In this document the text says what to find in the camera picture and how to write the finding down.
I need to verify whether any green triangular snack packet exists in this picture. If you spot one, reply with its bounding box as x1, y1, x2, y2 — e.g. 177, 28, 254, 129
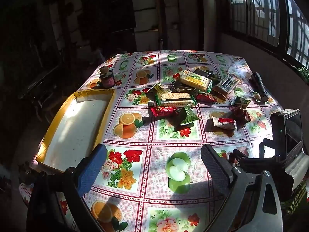
177, 104, 200, 126

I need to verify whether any floral fruit print tablecloth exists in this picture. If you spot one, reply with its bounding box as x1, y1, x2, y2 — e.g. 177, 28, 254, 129
19, 50, 309, 232

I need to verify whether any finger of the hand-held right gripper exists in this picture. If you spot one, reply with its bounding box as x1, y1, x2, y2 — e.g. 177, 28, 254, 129
228, 148, 285, 172
259, 138, 277, 160

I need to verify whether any yellow green snack packet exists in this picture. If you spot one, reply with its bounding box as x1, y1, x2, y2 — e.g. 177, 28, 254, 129
147, 82, 165, 100

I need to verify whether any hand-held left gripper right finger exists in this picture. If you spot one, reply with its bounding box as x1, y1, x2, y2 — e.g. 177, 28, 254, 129
201, 144, 283, 232

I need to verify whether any red candy packet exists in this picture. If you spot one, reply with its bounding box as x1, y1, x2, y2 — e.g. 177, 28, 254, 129
150, 106, 179, 118
195, 92, 218, 103

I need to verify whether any white rolled column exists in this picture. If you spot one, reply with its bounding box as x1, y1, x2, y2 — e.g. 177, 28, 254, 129
201, 0, 220, 51

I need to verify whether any green edged cracker packet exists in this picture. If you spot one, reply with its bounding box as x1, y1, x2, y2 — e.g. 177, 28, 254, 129
156, 92, 196, 107

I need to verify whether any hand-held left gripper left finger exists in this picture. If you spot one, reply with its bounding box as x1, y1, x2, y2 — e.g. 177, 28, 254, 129
26, 144, 107, 232

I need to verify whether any barred window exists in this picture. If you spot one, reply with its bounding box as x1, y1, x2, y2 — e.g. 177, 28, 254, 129
226, 0, 309, 68

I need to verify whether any orange cracker packet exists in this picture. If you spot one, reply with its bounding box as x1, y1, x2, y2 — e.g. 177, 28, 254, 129
212, 74, 242, 97

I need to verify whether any small green snack packet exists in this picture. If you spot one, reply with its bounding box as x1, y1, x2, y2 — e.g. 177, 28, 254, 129
230, 94, 250, 108

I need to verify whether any green label cracker packet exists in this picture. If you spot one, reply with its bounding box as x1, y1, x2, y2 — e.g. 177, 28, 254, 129
180, 71, 213, 93

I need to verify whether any yellow rimmed white tray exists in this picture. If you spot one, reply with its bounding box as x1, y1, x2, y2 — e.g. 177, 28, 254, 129
36, 88, 116, 173

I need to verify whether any dark grey foil packet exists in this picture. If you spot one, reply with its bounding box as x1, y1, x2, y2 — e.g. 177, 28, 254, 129
193, 68, 221, 81

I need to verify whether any red and white snack packet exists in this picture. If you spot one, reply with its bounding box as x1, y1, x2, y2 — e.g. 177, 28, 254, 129
212, 117, 238, 131

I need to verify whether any clear plastic bag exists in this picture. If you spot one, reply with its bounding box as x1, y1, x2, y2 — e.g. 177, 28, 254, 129
228, 64, 251, 78

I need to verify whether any dark green snack packet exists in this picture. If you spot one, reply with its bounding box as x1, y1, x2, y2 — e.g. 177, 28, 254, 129
170, 81, 194, 95

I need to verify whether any dark red snack packet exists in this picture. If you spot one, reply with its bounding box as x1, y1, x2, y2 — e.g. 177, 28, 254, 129
229, 106, 251, 124

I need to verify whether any dark wooden furniture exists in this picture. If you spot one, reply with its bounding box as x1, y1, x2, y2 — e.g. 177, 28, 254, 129
18, 53, 64, 119

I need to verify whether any black flashlight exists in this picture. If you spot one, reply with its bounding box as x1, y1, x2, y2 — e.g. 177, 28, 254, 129
251, 72, 269, 101

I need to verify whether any person's right hand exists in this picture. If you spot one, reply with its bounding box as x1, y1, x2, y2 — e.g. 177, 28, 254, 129
281, 181, 309, 217

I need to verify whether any dark bottle with cork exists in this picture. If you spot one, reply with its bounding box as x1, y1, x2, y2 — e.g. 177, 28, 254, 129
99, 66, 116, 89

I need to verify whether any green cloth on sill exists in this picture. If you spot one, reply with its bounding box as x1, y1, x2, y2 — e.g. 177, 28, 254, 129
296, 66, 309, 83

